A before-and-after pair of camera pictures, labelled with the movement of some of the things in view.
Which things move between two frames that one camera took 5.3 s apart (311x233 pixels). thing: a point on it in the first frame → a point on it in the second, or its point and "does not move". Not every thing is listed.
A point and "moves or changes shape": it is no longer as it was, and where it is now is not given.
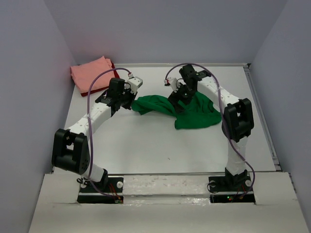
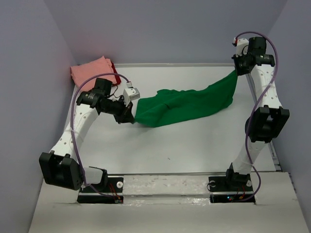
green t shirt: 199,110 moves or changes shape
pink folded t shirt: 83,75 does not move
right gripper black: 175,97 → 239,72
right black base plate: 233,189 does not move
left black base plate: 109,190 does not move
